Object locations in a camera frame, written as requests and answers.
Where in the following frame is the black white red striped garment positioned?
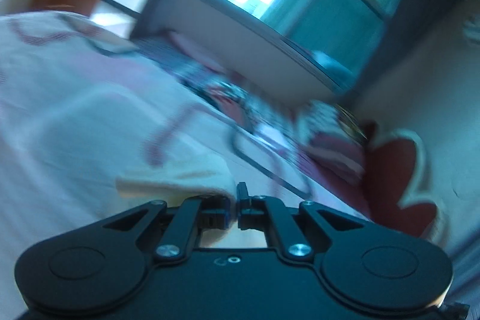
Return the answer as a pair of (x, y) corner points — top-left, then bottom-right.
(180, 63), (265, 120)

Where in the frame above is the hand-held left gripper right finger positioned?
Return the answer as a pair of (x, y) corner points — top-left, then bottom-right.
(236, 182), (367, 261)

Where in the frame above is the cream small cloth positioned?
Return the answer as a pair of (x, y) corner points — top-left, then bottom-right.
(115, 158), (236, 209)

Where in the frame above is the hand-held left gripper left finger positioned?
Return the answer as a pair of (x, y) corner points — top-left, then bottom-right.
(102, 196), (231, 261)

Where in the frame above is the striped pink pillow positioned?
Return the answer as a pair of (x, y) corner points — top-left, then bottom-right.
(295, 100), (371, 186)

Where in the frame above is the patterned quilt cover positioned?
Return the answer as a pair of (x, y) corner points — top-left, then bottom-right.
(0, 12), (372, 320)

